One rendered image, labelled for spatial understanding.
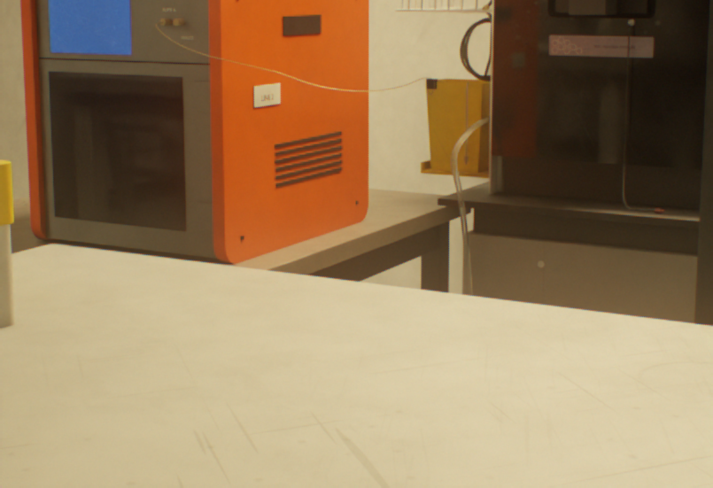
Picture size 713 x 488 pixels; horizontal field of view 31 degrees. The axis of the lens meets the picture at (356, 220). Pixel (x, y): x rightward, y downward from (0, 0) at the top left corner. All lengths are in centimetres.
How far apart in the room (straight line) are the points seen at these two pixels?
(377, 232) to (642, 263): 43
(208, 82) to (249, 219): 21
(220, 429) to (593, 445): 17
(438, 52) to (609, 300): 153
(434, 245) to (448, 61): 124
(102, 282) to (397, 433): 36
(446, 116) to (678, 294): 52
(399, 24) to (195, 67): 182
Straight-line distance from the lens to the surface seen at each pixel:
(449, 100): 229
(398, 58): 359
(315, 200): 201
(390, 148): 363
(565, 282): 216
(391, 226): 212
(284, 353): 72
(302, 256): 188
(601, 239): 215
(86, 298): 86
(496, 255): 220
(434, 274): 239
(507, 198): 223
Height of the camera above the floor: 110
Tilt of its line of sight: 10 degrees down
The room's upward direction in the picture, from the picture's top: straight up
